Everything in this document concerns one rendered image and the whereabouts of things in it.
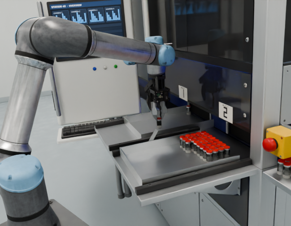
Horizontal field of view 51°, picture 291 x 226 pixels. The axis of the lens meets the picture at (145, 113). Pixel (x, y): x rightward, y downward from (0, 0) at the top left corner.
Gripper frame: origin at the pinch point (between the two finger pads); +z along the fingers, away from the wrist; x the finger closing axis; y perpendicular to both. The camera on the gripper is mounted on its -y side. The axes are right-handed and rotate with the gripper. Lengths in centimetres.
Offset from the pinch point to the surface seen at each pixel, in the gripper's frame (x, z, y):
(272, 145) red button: 11, -7, 60
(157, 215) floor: 14, 94, -53
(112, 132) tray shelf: -20.6, 5.4, -5.3
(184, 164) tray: -6.1, 5.2, 37.3
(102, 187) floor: -14, 94, -110
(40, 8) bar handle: -41, -52, -46
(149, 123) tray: -2.1, 5.3, -7.5
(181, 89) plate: 13.4, -9.7, -2.7
